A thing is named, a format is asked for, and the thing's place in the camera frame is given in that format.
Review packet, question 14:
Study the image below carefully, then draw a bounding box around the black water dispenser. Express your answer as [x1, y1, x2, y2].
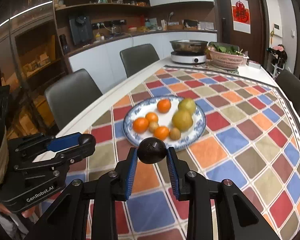
[69, 15, 94, 46]

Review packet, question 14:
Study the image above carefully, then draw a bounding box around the red fu door poster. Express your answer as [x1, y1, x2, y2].
[230, 0, 251, 34]

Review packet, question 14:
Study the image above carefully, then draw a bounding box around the pink basket of greens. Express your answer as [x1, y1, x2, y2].
[207, 42, 244, 69]

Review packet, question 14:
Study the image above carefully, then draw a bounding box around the large orange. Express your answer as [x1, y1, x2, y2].
[153, 126, 170, 141]
[133, 117, 149, 134]

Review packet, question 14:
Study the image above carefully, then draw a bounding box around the small orange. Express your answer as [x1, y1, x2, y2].
[157, 99, 171, 113]

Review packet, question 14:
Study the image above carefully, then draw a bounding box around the grey dining chair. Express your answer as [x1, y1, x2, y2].
[45, 69, 103, 129]
[120, 43, 160, 77]

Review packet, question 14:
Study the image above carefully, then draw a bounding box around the small orange mandarin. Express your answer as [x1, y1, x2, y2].
[145, 112, 159, 122]

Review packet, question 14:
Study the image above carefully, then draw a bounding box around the yellow-green pear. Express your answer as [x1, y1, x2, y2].
[178, 98, 196, 115]
[172, 109, 193, 132]

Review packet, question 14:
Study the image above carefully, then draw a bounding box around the person's left hand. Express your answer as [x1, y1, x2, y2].
[0, 203, 36, 218]

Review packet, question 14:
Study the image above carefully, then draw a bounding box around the steel wok pan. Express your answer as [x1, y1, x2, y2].
[170, 40, 208, 54]

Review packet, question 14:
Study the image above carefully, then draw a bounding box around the far grey dining chair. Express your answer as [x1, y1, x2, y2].
[120, 43, 160, 77]

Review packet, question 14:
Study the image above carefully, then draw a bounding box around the white induction cooker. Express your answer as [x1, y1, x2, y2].
[171, 51, 206, 64]

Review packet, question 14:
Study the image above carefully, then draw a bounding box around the blue white porcelain plate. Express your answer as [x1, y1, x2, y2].
[123, 95, 206, 151]

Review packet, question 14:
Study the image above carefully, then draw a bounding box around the near grey dining chair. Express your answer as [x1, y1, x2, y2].
[45, 69, 103, 129]

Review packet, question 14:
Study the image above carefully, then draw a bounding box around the white counter cabinet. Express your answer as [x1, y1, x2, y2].
[69, 31, 217, 94]

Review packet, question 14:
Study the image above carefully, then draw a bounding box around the brown kiwi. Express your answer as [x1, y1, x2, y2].
[169, 127, 181, 141]
[148, 121, 159, 133]

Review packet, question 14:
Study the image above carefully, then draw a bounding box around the right side grey chair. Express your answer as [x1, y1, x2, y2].
[275, 69, 300, 114]

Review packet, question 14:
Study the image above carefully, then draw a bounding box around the large orange front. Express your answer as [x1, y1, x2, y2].
[153, 126, 170, 141]

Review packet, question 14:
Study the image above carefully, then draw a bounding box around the dark brown door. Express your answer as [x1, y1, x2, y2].
[215, 0, 270, 67]

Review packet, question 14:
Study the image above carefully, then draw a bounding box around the dark plum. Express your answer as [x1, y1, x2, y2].
[137, 137, 167, 164]
[78, 133, 96, 145]

